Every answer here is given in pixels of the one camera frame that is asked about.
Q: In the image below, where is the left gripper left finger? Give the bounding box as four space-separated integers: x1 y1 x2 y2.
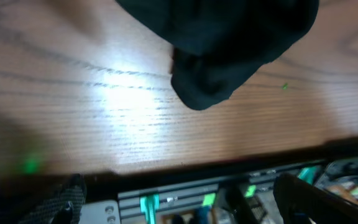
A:
19 174 86 224

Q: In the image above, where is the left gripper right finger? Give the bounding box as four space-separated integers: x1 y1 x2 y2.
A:
273 174 358 224

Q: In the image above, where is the black polo shirt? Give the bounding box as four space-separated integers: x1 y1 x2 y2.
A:
119 0 319 110

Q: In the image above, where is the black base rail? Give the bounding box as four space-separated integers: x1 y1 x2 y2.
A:
79 155 358 224

